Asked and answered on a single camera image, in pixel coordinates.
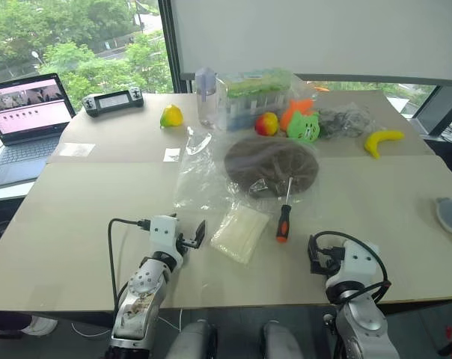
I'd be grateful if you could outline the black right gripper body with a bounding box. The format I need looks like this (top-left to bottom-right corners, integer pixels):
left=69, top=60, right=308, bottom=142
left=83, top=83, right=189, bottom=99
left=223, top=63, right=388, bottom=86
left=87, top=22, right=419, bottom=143
left=308, top=239, right=343, bottom=277

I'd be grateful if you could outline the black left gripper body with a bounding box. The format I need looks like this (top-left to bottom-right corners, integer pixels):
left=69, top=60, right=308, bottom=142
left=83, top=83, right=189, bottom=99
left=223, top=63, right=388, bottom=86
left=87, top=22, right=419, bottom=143
left=175, top=232, right=195, bottom=256

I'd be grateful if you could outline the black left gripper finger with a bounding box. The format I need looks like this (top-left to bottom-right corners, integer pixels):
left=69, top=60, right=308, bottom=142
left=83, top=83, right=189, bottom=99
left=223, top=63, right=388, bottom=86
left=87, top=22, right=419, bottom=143
left=190, top=219, right=207, bottom=251

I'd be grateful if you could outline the brown fabric cloth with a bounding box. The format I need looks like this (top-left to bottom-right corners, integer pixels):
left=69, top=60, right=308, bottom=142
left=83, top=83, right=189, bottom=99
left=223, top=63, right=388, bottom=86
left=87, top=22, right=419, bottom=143
left=223, top=136, right=320, bottom=199

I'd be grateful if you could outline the white packet in plastic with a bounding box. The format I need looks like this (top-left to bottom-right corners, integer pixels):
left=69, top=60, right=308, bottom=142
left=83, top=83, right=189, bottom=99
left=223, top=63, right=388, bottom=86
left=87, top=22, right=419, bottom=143
left=210, top=206, right=270, bottom=266

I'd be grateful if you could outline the clear plastic bag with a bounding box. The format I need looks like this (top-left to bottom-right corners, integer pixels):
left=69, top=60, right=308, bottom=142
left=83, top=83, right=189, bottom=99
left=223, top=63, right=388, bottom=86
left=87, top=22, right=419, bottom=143
left=173, top=126, right=320, bottom=216

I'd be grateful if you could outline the grey rounded robot leg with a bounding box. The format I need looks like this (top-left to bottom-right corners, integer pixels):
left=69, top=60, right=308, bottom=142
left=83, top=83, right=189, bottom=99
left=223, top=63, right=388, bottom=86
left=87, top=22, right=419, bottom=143
left=165, top=319, right=218, bottom=359
left=262, top=320, right=305, bottom=359

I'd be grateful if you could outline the yellow green pepper toy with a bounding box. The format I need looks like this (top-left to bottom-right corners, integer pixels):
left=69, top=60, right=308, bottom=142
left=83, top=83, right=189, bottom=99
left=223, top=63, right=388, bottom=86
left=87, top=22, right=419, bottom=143
left=159, top=104, right=185, bottom=129

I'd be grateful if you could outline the yellow toy banana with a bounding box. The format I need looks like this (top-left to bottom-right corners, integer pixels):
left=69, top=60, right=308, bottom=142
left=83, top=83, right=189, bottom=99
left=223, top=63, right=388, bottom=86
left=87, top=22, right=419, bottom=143
left=363, top=129, right=406, bottom=161

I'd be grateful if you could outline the red yellow toy apple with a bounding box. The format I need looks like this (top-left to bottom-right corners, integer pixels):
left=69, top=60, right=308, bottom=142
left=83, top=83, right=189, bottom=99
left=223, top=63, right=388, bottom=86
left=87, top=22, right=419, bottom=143
left=254, top=111, right=280, bottom=136

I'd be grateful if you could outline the clear water bottle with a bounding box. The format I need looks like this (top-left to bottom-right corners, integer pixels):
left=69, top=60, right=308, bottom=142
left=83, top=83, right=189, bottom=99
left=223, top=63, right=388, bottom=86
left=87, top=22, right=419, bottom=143
left=194, top=67, right=218, bottom=128

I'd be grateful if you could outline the grey plush pad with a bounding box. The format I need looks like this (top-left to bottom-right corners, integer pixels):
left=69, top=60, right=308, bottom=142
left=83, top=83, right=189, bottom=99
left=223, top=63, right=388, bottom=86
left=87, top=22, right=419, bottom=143
left=434, top=197, right=452, bottom=236

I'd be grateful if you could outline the grey crumpled plastic bag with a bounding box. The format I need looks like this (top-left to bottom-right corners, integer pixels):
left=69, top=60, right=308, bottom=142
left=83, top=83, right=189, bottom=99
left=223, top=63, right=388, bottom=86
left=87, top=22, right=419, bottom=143
left=317, top=104, right=380, bottom=140

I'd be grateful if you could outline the orange carrot toy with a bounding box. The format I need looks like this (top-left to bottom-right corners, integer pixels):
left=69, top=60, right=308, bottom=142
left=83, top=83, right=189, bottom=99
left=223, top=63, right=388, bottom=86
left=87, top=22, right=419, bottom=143
left=278, top=97, right=317, bottom=132

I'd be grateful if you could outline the black handheld remote controller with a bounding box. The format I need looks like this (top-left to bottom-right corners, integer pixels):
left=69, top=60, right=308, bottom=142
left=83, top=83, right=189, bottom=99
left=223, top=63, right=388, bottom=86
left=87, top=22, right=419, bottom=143
left=82, top=86, right=145, bottom=118

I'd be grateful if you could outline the white shoe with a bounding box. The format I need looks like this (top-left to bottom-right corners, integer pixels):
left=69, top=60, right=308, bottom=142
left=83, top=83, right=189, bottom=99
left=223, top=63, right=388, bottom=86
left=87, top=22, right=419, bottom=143
left=22, top=316, right=58, bottom=337

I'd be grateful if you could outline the grey laptop with pink screen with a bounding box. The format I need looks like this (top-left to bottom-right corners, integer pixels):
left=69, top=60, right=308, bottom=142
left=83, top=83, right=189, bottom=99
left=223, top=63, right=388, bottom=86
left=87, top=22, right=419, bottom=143
left=0, top=73, right=77, bottom=190

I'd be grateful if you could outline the white roller blind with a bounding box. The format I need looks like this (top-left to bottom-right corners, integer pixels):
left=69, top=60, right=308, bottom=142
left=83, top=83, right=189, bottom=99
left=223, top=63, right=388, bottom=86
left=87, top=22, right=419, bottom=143
left=171, top=0, right=452, bottom=84

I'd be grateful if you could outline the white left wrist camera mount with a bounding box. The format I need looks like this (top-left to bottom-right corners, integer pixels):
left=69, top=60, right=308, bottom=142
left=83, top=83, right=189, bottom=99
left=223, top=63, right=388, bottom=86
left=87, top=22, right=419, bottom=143
left=149, top=215, right=183, bottom=267

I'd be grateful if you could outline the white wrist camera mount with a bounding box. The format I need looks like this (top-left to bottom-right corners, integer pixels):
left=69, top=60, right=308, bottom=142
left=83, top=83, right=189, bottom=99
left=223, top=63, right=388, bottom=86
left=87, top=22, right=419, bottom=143
left=149, top=215, right=183, bottom=267
left=325, top=240, right=381, bottom=291

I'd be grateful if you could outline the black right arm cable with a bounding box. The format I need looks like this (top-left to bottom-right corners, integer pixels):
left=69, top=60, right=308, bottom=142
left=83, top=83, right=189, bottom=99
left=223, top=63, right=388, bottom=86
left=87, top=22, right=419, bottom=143
left=308, top=230, right=391, bottom=304

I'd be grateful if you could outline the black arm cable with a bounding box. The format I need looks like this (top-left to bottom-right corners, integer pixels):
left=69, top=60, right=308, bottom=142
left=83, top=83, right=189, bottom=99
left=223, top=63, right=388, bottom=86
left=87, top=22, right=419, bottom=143
left=108, top=218, right=152, bottom=319
left=308, top=230, right=391, bottom=304

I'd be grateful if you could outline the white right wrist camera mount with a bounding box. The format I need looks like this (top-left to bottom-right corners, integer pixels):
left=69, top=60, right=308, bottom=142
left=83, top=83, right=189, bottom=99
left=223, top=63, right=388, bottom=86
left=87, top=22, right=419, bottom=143
left=325, top=240, right=381, bottom=291

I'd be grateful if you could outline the black orange handled screwdriver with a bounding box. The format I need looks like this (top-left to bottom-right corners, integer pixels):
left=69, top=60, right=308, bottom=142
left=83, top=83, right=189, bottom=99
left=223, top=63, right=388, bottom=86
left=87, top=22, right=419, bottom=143
left=275, top=176, right=295, bottom=244

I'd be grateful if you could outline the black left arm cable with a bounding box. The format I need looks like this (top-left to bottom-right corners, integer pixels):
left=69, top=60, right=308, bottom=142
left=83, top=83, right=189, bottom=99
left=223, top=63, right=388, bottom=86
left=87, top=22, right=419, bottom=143
left=108, top=218, right=152, bottom=319

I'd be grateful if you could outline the dark window frame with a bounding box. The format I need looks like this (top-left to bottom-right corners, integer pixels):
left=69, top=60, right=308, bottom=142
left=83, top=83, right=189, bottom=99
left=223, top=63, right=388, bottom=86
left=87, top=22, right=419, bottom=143
left=160, top=0, right=184, bottom=94

